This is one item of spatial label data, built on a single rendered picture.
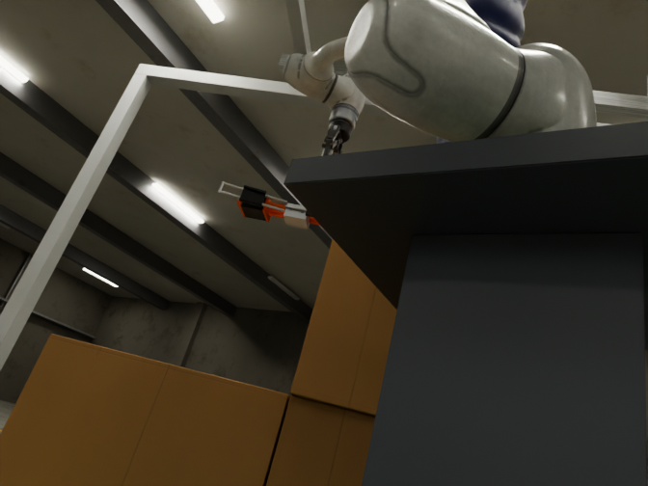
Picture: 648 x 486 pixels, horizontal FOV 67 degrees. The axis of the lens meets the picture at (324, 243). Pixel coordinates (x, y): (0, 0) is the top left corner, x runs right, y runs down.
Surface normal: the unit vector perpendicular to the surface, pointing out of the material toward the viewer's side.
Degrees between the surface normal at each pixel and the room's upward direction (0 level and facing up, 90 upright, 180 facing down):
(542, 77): 91
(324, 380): 90
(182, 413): 90
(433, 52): 126
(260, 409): 90
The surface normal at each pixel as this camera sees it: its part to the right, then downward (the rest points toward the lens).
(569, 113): 0.15, -0.32
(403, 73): -0.22, 0.58
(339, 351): -0.06, -0.44
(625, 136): -0.45, -0.48
